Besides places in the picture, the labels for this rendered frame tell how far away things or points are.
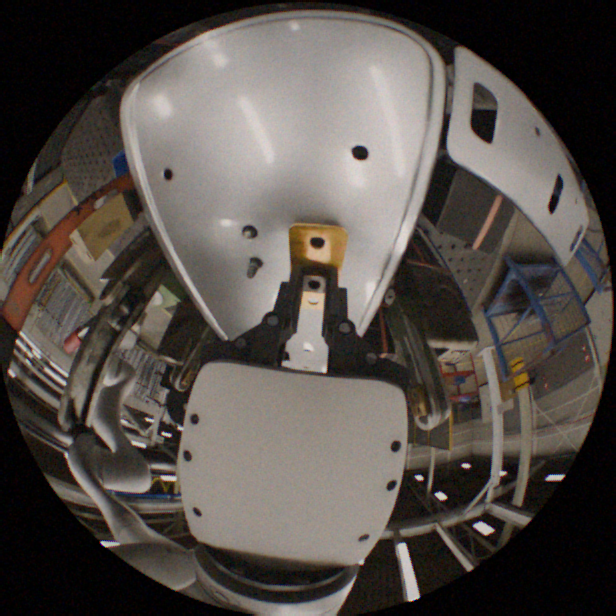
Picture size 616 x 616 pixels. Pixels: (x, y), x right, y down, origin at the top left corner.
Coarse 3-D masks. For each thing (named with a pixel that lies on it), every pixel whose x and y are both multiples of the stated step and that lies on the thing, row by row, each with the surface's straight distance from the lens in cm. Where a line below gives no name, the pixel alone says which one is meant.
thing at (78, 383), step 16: (128, 288) 21; (112, 304) 20; (96, 320) 21; (128, 320) 21; (96, 336) 20; (112, 336) 22; (80, 352) 22; (96, 352) 22; (112, 352) 22; (80, 368) 21; (96, 368) 23; (80, 384) 23; (96, 384) 22; (64, 400) 23; (80, 400) 24; (96, 400) 23; (64, 416) 23; (80, 416) 25; (80, 432) 21; (80, 448) 22
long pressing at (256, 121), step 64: (192, 64) 16; (256, 64) 13; (320, 64) 12; (384, 64) 13; (128, 128) 19; (192, 128) 14; (256, 128) 12; (320, 128) 11; (384, 128) 11; (192, 192) 15; (256, 192) 12; (320, 192) 11; (384, 192) 12; (192, 256) 18; (256, 256) 15; (384, 256) 14; (256, 320) 23; (320, 320) 20
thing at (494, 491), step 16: (480, 352) 436; (496, 384) 429; (496, 400) 423; (496, 416) 425; (496, 432) 430; (496, 448) 435; (496, 464) 442; (496, 480) 457; (480, 496) 451; (496, 496) 464; (464, 512) 447; (528, 512) 400
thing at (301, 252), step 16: (304, 224) 11; (288, 240) 12; (304, 240) 12; (336, 240) 12; (304, 256) 12; (320, 256) 12; (336, 256) 12; (304, 272) 13; (320, 272) 13; (304, 288) 13; (320, 288) 13; (304, 304) 16; (320, 304) 16
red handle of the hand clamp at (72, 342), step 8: (120, 304) 21; (128, 304) 22; (120, 312) 22; (128, 312) 22; (88, 320) 27; (112, 320) 23; (80, 328) 28; (72, 336) 29; (80, 336) 28; (64, 344) 32; (72, 344) 30
